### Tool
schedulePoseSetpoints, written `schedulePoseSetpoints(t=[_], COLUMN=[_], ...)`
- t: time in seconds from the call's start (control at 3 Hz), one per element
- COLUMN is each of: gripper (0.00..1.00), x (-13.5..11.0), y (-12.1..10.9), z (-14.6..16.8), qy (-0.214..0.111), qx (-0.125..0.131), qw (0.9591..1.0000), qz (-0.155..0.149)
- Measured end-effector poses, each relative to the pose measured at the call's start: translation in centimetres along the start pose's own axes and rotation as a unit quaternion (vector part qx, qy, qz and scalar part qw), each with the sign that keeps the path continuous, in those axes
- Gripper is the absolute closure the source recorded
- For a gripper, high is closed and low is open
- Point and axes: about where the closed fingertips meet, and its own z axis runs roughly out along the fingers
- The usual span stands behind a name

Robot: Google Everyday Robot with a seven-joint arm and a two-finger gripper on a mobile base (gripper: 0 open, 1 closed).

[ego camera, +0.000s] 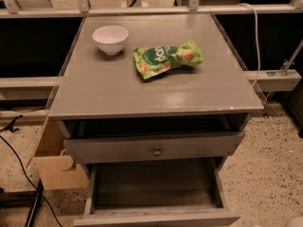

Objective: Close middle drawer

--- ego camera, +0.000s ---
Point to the grey drawer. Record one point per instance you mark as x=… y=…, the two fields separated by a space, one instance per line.
x=172 y=193
x=153 y=147

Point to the black metal stand base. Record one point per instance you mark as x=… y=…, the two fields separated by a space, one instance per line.
x=31 y=199

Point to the green snack bag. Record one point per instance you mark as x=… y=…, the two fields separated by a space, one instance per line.
x=153 y=61

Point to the grey top drawer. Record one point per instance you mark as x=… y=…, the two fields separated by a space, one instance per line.
x=153 y=147

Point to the grey wooden drawer cabinet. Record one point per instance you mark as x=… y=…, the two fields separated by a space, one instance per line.
x=102 y=96

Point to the cardboard box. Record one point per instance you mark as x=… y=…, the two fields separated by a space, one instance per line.
x=55 y=168

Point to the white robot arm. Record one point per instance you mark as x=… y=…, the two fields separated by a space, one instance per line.
x=295 y=222

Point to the white ceramic bowl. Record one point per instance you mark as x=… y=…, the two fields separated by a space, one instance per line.
x=110 y=39

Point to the metal rail frame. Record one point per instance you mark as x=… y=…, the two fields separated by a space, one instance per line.
x=45 y=8

